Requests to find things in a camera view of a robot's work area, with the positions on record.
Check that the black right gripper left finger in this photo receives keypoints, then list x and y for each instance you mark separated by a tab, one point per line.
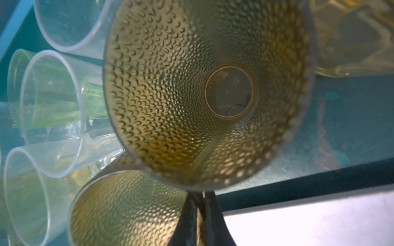
185	233

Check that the clear faceted glass one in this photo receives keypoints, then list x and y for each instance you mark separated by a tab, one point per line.
76	27

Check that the tall yellow transparent glass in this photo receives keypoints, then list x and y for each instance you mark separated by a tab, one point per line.
356	38

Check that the clear faceted glass three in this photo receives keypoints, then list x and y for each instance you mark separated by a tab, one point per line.
38	205

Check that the clear faceted glass two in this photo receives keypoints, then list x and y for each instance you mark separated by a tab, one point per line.
62	149

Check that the white plastic tray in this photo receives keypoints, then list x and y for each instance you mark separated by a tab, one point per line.
355	218

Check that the dimpled amber glass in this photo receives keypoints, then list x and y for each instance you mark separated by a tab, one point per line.
124	206
205	94

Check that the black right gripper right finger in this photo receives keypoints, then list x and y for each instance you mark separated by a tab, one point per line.
215	228

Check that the small green transparent glass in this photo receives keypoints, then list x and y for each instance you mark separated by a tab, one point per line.
18	83

